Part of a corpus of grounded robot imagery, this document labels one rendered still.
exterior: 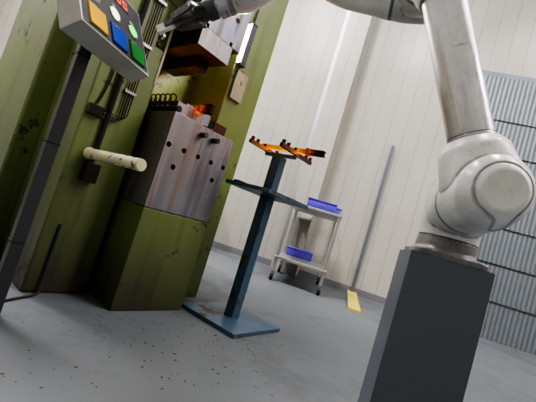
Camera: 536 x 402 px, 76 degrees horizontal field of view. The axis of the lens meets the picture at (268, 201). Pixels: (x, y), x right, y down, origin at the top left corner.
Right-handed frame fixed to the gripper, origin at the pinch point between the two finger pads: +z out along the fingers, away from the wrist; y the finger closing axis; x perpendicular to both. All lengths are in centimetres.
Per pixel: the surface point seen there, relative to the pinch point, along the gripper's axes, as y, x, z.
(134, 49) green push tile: -1.9, -5.6, 12.6
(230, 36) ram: 50, 26, -12
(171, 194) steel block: 40, -49, 29
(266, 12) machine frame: 83, 58, -30
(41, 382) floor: -25, -107, 40
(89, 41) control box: -18.7, -11.5, 17.8
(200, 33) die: 35.7, 21.8, -1.3
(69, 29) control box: -25.2, -11.5, 19.2
